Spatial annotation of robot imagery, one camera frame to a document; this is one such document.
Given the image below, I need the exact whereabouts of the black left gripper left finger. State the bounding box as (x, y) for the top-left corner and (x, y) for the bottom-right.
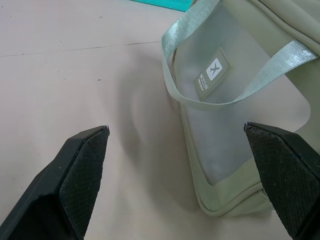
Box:
(0, 124), (111, 240)

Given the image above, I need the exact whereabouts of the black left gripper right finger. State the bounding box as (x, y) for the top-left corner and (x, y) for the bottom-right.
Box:
(243, 121), (320, 240)

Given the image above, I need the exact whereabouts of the pale green mesh pouch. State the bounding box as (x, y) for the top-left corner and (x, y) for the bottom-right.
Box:
(161, 0), (320, 218)

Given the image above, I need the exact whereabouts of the teal mat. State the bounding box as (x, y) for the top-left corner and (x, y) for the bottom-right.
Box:
(128, 0), (198, 13)

